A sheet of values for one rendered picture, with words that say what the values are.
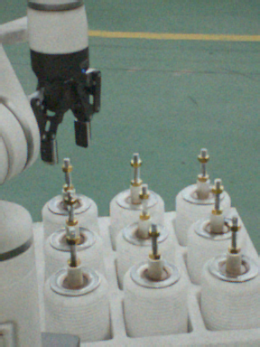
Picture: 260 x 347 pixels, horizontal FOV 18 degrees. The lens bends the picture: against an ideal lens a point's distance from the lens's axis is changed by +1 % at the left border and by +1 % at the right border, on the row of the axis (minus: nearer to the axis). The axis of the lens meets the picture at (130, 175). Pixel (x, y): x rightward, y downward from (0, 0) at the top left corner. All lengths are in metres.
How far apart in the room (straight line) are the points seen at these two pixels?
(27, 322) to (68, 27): 0.36
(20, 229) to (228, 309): 0.46
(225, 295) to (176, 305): 0.07
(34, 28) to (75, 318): 0.42
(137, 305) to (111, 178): 0.89
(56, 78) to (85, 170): 1.08
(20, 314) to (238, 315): 0.42
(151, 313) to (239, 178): 0.91
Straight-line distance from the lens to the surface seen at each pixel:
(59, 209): 1.40
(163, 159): 2.15
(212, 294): 1.22
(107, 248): 1.42
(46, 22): 1.01
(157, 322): 1.21
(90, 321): 1.20
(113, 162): 2.14
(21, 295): 0.89
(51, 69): 1.03
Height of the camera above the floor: 0.92
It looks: 27 degrees down
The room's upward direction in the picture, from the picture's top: 2 degrees counter-clockwise
